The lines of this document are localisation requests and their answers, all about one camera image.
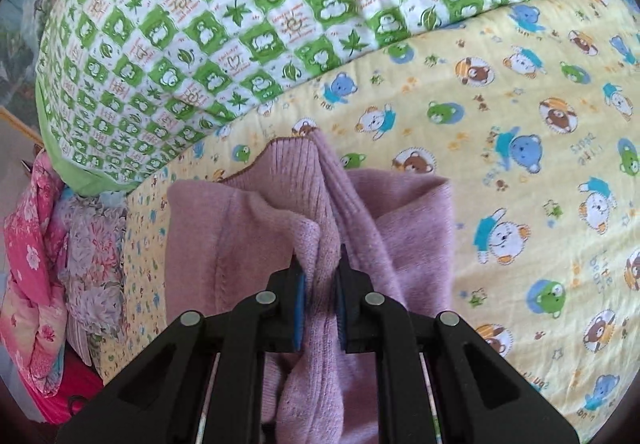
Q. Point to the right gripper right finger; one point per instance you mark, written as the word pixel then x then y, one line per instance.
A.
pixel 436 379

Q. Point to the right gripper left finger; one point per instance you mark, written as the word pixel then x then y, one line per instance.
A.
pixel 200 380

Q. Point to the purple knitted sweater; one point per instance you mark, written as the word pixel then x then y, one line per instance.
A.
pixel 296 202

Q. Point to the lilac floral folded cloth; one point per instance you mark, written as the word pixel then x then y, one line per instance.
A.
pixel 92 274

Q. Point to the pink floral blanket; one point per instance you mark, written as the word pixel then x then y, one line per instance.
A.
pixel 33 313

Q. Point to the yellow cartoon bear bedsheet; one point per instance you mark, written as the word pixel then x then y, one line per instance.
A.
pixel 532 113

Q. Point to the green checkered quilt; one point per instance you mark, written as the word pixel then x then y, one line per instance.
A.
pixel 123 86

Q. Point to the landscape wall painting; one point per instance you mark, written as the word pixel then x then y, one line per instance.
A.
pixel 22 23

